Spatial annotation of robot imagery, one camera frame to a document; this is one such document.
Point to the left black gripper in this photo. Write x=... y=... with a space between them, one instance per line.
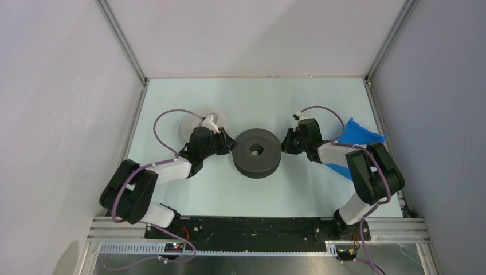
x=227 y=144

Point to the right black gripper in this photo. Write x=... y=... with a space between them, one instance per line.
x=286 y=146

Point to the black cable spool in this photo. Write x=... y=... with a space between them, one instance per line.
x=258 y=153

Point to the white cable spool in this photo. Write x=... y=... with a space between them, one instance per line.
x=190 y=122

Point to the blue plastic bin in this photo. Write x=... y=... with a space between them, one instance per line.
x=355 y=134

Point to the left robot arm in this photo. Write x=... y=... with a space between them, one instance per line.
x=128 y=194

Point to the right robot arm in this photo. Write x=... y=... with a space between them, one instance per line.
x=374 y=173

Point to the left controller board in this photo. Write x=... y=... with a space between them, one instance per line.
x=174 y=247

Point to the controller board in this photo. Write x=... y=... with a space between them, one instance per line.
x=346 y=255
x=174 y=247

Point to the right controller board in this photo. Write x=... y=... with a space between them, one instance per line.
x=346 y=255

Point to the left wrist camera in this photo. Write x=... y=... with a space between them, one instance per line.
x=209 y=122

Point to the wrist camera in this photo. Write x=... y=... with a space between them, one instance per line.
x=300 y=115
x=209 y=122

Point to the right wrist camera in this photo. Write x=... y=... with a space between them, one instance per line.
x=300 y=115

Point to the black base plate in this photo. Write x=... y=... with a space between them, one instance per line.
x=264 y=234

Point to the white slotted cable duct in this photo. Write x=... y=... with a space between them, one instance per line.
x=156 y=249

